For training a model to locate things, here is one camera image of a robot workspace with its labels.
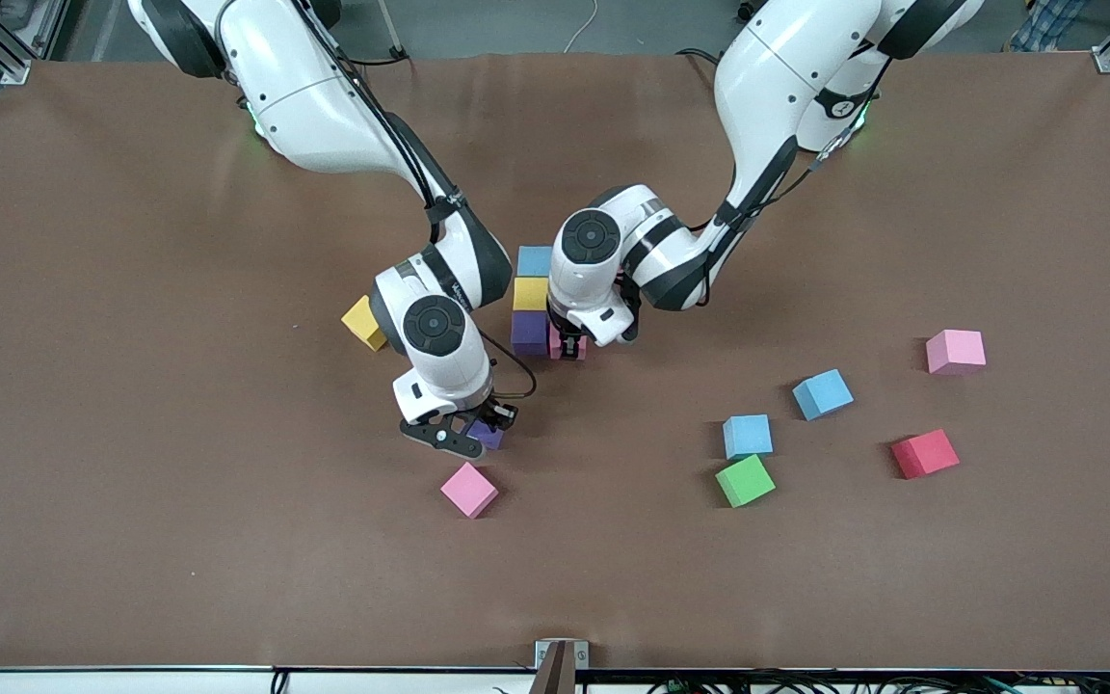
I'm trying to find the brown table cover mat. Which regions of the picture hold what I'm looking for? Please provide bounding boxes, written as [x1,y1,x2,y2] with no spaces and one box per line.
[0,53,1110,673]

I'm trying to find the black left camera bracket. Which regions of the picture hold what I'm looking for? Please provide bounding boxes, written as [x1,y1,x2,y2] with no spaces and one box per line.
[619,280,644,344]

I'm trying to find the green foam cube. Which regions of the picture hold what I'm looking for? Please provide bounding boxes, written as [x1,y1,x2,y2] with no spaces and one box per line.
[715,454,778,509]

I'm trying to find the white floor cable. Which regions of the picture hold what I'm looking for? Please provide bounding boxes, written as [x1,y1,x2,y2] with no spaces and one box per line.
[565,0,600,54]

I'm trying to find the person leg plaid trousers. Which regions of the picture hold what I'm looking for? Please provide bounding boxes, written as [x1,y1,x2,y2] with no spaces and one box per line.
[1003,0,1091,54]

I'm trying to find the red foam cube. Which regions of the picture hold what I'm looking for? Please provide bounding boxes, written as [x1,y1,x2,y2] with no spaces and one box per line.
[890,428,962,481]

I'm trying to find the metal table edge bracket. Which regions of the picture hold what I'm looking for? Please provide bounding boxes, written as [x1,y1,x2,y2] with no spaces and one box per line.
[531,639,590,694]

